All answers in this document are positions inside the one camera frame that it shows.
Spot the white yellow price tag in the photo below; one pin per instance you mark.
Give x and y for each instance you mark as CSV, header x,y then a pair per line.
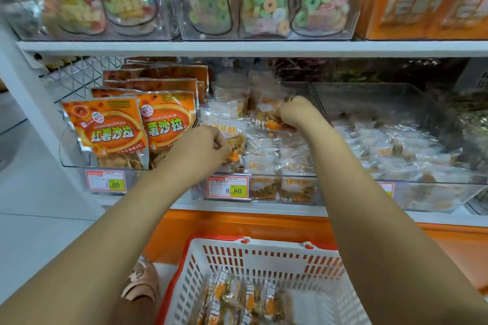
x,y
386,189
227,187
106,181

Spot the stack of orange packets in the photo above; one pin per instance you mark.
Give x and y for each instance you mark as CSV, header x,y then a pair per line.
x,y
107,130

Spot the person's right hand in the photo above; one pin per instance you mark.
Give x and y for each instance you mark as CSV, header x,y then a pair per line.
x,y
299,114

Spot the white snack shelf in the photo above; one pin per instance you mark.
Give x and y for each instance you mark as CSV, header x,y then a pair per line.
x,y
267,48

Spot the pink clog sandal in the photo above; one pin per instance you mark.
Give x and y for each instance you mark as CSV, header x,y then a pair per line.
x,y
141,283

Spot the row of clear snacks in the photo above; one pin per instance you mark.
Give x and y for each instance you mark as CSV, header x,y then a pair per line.
x,y
396,149
274,161

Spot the white red-rimmed shopping basket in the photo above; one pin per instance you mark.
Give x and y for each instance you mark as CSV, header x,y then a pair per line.
x,y
229,252

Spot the pile of small brown snacks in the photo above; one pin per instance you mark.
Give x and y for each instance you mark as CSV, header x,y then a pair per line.
x,y
236,302

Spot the orange label snack bag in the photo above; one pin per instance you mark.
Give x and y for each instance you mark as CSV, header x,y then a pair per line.
x,y
461,12
396,12

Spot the person's right forearm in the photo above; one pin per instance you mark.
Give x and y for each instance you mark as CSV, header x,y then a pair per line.
x,y
389,237

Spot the person's left forearm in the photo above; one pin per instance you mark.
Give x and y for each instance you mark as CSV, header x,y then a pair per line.
x,y
84,260

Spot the person's left hand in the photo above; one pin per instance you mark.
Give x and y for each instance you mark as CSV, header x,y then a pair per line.
x,y
198,155

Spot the orange shelf base panel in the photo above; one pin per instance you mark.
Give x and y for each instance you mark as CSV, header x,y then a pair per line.
x,y
442,245

